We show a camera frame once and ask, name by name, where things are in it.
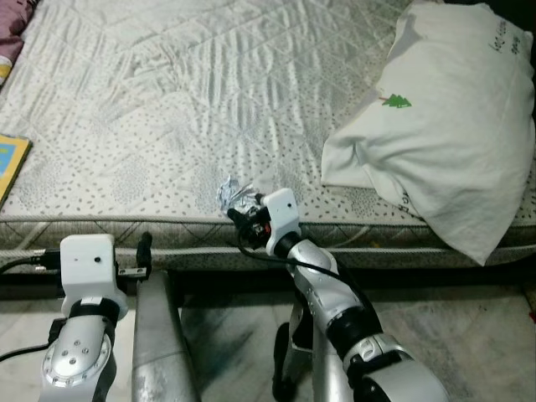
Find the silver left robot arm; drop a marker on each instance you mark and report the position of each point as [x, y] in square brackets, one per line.
[75, 360]

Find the patterned lower mattress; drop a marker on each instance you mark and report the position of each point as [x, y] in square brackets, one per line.
[377, 255]

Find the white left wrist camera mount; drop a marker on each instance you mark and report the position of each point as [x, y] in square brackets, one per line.
[84, 264]

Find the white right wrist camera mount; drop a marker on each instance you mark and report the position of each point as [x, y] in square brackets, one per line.
[283, 213]

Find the white pillow with tree print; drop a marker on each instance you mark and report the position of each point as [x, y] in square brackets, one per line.
[444, 142]

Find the dark bed frame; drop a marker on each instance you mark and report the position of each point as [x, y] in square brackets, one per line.
[419, 280]

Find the grey patterned quilted mattress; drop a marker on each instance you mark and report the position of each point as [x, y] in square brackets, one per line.
[167, 100]

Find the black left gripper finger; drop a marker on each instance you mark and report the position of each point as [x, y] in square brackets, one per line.
[145, 251]

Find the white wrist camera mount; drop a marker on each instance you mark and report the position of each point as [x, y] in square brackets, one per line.
[84, 264]
[283, 213]

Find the silver wrapper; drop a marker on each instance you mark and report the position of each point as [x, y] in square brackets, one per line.
[233, 194]

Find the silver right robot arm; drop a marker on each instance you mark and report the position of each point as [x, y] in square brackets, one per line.
[394, 368]

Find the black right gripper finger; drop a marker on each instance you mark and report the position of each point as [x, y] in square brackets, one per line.
[237, 216]

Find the yellow and blue picture book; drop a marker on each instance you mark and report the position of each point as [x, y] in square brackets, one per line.
[10, 163]

